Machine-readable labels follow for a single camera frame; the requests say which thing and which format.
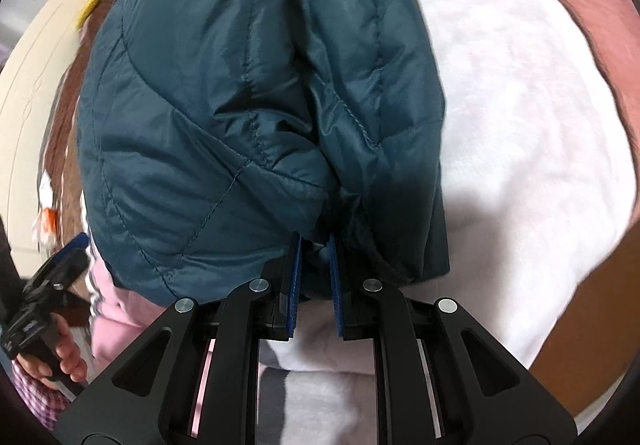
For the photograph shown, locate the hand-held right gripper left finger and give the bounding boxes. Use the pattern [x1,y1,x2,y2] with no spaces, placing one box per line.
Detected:
[54,231,304,445]

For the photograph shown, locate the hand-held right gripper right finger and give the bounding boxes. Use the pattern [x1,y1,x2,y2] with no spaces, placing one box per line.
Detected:
[327,231,577,445]

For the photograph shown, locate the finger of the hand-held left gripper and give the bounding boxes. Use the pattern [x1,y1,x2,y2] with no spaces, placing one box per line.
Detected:
[49,232,92,278]

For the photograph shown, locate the teal puffer jacket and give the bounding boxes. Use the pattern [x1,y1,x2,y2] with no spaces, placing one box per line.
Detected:
[75,0,452,310]

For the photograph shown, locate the person's left forearm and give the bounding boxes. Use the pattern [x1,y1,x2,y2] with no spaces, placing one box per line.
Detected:
[11,359,72,432]

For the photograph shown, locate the person's left hand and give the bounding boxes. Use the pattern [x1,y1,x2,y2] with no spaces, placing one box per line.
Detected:
[16,311,90,388]

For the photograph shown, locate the orange and white packet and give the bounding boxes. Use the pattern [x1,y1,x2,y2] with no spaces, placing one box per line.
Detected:
[31,174,64,247]

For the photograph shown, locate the pink white brown blanket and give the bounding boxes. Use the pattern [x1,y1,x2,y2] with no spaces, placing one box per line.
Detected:
[35,0,640,445]

